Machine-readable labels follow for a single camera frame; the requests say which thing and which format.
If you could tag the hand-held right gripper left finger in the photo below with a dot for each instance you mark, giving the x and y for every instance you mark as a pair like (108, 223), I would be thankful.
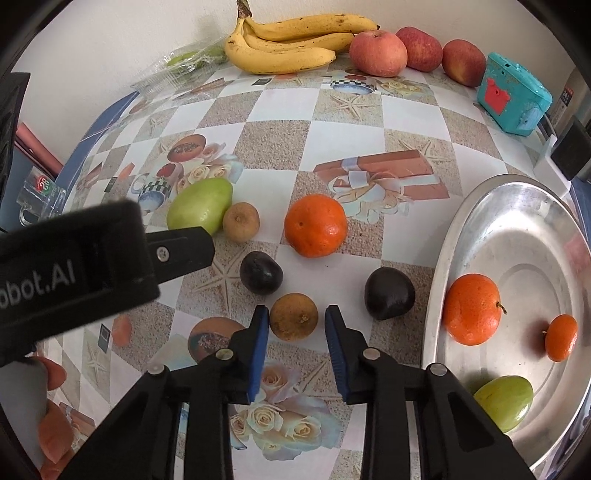
(258, 350)

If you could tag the red tube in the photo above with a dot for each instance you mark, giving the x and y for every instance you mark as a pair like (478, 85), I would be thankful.
(34, 147)

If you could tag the pale red apple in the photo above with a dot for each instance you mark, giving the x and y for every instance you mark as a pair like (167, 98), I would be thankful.
(378, 53)

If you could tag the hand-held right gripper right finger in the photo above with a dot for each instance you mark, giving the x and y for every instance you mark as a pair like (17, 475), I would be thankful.
(337, 355)

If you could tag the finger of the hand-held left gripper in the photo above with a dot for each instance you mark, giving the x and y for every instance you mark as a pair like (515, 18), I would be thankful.
(184, 251)

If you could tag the clear plastic fruit bag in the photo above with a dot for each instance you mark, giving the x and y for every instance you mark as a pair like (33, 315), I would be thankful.
(184, 60)

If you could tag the stainless steel basin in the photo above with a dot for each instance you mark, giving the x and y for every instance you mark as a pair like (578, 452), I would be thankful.
(531, 258)

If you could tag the teal toy box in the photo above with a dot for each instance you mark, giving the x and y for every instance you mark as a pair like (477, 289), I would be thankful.
(512, 99)

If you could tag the small brown round fruit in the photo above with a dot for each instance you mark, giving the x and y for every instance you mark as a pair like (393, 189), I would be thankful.
(241, 221)
(294, 317)

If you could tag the black charger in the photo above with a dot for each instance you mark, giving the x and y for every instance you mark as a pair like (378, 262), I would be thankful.
(572, 147)

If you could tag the yellow banana bunch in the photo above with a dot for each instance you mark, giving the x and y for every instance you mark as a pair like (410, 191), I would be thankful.
(281, 57)

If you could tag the clear glass mug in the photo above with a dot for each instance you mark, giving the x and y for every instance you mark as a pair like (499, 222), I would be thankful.
(41, 194)

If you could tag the green jujube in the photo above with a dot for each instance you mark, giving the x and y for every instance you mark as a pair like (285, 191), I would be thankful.
(503, 401)
(201, 205)

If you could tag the small orange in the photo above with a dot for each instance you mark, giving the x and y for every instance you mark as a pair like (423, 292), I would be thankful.
(561, 338)

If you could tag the dark purple plum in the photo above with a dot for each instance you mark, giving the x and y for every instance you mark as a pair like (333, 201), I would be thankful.
(261, 272)
(388, 294)

